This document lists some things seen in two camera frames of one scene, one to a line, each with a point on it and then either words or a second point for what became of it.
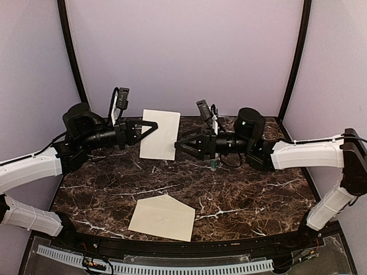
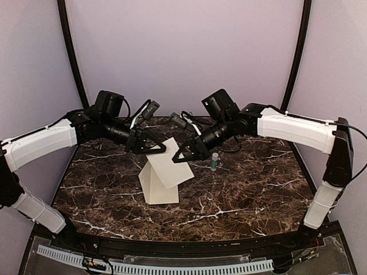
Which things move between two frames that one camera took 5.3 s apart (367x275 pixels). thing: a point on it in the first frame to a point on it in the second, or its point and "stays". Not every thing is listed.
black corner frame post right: [304, 32] stays
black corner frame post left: [64, 19] stays
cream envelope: [163, 215] to [155, 191]
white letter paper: [160, 143] to [171, 173]
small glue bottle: [214, 162] stays
